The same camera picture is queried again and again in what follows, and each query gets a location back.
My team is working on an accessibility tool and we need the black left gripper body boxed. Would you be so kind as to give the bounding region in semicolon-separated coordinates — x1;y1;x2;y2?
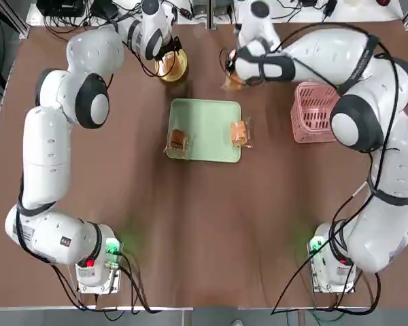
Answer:
166;35;184;57

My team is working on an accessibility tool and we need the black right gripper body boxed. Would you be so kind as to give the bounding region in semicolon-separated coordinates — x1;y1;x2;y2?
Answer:
225;49;239;74

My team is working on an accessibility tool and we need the green rectangular tray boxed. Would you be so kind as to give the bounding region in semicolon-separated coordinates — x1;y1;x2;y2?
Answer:
166;98;242;165

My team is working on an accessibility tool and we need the small pink slotted basket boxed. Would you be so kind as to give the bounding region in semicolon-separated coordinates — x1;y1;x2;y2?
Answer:
290;81;343;144

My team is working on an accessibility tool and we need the yellow round plate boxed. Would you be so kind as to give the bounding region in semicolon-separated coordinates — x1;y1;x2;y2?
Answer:
155;47;188;83

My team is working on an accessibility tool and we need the black monitor stand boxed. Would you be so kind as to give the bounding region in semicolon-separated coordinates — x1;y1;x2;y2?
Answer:
90;0;120;20

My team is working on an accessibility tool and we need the black equipment box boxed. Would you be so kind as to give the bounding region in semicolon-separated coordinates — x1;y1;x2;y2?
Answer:
37;0;88;17

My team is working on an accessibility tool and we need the aluminium camera post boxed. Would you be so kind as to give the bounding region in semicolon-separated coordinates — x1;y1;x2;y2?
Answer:
206;0;218;31

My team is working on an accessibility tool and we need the black desk cable bundle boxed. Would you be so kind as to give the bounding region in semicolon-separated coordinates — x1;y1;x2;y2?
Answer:
42;0;194;47
275;0;394;23

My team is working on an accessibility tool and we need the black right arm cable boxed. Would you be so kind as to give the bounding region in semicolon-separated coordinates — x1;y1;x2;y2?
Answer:
219;22;408;315

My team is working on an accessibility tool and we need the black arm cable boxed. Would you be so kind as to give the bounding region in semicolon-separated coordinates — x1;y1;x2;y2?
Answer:
15;13;183;313
219;22;408;315

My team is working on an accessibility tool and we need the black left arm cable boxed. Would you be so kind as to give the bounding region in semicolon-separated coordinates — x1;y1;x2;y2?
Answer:
15;13;183;313

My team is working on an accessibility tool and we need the green network cable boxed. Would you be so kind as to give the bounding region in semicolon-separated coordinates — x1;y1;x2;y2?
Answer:
285;307;347;322

